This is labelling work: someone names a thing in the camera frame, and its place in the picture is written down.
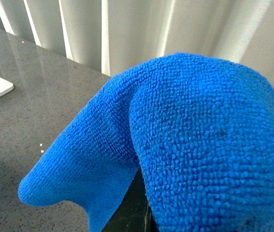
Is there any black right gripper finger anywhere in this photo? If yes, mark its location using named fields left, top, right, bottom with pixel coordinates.
left=103, top=170, right=155, bottom=232

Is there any blue microfiber cloth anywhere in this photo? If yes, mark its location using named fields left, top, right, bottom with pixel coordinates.
left=18, top=53, right=274, bottom=232

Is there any white pleated curtain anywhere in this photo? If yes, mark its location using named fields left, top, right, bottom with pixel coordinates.
left=0, top=0, right=274, bottom=86

